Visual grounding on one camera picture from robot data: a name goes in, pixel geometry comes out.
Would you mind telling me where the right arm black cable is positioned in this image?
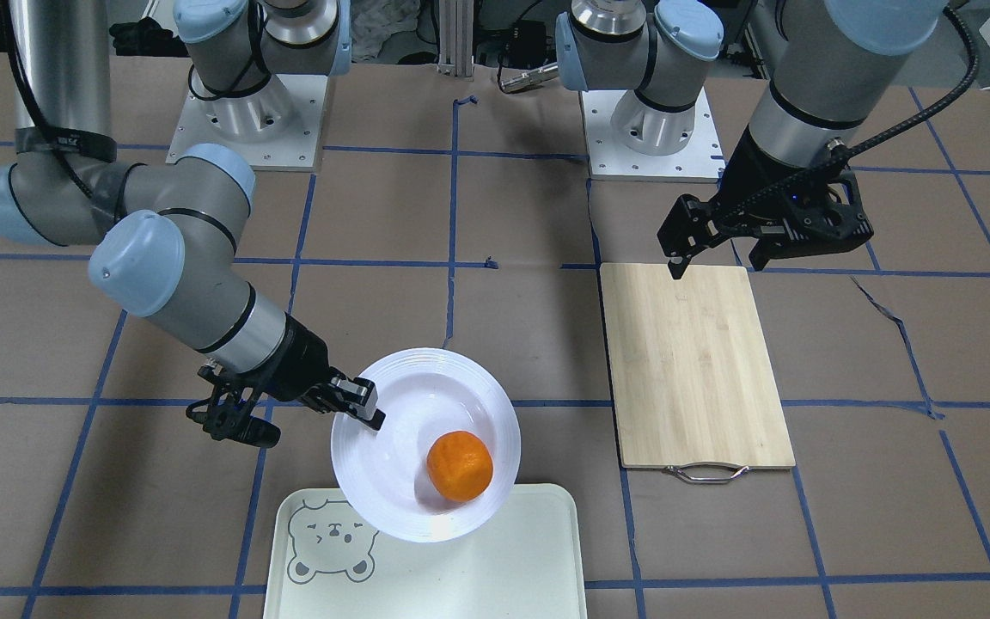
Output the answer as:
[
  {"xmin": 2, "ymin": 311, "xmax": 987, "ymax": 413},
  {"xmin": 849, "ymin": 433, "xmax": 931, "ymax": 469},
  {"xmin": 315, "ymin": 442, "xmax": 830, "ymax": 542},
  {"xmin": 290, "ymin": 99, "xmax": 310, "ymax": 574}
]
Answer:
[{"xmin": 1, "ymin": 0, "xmax": 131, "ymax": 224}]

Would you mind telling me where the orange fruit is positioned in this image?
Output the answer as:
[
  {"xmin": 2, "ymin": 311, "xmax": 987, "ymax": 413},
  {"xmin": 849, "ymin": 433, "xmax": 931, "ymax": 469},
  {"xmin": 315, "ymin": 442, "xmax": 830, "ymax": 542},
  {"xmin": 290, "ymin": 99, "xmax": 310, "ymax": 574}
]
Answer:
[{"xmin": 425, "ymin": 431, "xmax": 492, "ymax": 503}]

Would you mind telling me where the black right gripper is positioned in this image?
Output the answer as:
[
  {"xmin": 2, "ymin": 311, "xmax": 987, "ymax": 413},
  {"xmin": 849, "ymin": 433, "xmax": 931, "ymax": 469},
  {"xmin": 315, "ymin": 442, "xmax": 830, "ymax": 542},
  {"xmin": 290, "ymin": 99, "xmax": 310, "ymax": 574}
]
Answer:
[{"xmin": 186, "ymin": 315, "xmax": 386, "ymax": 448}]

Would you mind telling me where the white round plate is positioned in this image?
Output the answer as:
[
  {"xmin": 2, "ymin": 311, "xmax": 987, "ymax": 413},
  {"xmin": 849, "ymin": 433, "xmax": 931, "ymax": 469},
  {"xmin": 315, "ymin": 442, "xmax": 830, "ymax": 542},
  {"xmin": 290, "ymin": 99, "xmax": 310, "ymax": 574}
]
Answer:
[{"xmin": 330, "ymin": 347, "xmax": 520, "ymax": 543}]

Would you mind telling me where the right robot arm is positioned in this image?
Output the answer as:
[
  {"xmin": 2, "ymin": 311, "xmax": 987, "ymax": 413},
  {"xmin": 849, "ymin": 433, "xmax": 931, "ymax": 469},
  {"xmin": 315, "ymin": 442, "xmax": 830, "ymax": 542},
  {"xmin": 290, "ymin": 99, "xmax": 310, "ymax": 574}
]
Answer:
[{"xmin": 0, "ymin": 1, "xmax": 385, "ymax": 448}]

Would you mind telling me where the wooden cutting board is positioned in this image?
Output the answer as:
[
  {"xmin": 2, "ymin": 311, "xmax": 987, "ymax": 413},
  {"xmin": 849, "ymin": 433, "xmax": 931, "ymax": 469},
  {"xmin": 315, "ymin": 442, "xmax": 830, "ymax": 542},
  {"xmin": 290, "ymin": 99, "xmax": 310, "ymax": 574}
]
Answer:
[{"xmin": 600, "ymin": 263, "xmax": 795, "ymax": 481}]

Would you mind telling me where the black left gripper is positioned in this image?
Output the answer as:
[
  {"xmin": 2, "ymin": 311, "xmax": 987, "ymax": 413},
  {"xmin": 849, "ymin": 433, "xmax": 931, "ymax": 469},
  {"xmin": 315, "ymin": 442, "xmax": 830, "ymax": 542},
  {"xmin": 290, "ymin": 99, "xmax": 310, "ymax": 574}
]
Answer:
[{"xmin": 657, "ymin": 130, "xmax": 875, "ymax": 279}]

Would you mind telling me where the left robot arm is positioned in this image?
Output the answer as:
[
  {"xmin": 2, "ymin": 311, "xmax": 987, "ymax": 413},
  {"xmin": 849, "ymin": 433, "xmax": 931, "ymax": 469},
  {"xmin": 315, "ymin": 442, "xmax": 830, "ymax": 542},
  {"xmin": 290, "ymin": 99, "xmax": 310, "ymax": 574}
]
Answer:
[{"xmin": 555, "ymin": 1, "xmax": 945, "ymax": 279}]

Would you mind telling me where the white tray with bear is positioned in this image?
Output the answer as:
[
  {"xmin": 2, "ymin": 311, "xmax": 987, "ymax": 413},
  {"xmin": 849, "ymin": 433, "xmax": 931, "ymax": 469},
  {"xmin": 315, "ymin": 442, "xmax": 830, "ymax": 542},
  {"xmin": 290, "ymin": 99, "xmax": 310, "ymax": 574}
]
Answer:
[{"xmin": 263, "ymin": 483, "xmax": 588, "ymax": 618}]

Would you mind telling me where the aluminium frame post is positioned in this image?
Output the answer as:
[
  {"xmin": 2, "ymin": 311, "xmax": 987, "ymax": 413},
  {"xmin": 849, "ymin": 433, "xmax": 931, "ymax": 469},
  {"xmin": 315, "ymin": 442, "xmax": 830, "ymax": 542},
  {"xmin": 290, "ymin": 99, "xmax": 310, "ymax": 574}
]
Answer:
[{"xmin": 437, "ymin": 0, "xmax": 474, "ymax": 81}]

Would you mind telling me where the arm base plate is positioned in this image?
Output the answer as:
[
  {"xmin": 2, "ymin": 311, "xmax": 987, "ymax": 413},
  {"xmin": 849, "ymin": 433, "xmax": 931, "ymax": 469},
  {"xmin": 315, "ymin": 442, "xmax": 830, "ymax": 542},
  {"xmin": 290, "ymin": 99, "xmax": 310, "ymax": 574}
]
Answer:
[
  {"xmin": 166, "ymin": 74, "xmax": 331, "ymax": 173},
  {"xmin": 580, "ymin": 89, "xmax": 725, "ymax": 183}
]

